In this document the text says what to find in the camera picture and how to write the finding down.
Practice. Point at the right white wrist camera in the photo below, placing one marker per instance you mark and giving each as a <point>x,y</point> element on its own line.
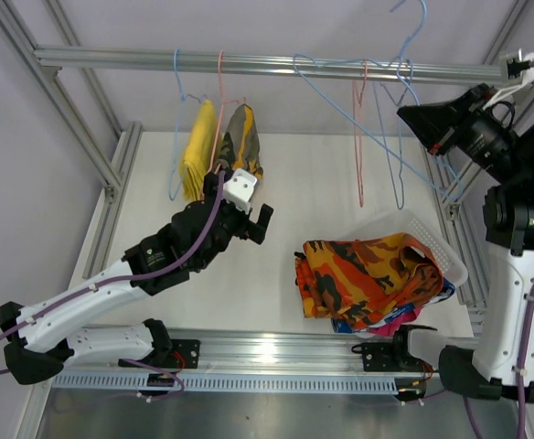
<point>517,73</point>

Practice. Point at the white slotted cable duct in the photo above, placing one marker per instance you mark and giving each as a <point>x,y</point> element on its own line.
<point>152,381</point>

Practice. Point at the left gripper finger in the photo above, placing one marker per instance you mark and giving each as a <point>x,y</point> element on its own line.
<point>256,231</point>
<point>211,184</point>

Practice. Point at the light blue hanger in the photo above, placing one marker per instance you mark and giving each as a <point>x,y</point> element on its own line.
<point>175,180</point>

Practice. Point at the green camouflage trousers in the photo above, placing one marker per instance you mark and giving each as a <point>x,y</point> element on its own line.
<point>240,145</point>

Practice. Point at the aluminium hanging rail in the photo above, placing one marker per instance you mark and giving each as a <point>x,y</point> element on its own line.
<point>201,62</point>

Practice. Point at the yellow trousers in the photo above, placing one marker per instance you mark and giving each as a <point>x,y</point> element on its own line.
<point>195,160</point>

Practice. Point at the pink hanger with camouflage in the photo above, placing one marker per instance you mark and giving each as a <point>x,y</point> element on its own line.
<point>224,102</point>

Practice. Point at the blue hanger with blue trousers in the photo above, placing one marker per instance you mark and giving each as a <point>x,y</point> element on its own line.
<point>395,159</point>

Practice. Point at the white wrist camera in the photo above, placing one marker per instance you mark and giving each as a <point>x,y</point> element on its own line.
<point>517,73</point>
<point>239,189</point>

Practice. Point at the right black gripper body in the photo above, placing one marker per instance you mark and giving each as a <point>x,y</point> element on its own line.
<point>482,137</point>

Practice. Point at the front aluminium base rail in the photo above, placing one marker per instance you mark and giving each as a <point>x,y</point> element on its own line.
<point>271,350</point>

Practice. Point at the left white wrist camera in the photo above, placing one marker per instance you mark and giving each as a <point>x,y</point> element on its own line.
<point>239,189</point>

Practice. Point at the blue hanger with orange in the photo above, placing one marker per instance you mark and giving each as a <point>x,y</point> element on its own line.
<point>459,186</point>

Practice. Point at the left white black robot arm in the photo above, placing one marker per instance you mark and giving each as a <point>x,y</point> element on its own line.
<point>157,263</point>

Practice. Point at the pink trousers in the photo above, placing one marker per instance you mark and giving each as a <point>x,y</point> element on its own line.
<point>388,329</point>

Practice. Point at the white plastic basket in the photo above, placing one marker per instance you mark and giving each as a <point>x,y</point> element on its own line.
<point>406,221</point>

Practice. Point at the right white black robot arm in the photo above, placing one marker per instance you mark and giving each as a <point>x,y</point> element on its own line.
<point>502,364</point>

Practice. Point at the orange camouflage trousers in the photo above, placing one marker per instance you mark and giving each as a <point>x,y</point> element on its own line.
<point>360,282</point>

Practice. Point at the blue white patterned trousers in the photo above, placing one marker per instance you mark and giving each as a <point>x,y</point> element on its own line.
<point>445,292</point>

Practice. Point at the pink wire hanger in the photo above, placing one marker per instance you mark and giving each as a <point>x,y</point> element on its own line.
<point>358,92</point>

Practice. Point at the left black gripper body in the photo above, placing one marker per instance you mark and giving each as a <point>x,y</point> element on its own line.
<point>232,223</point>

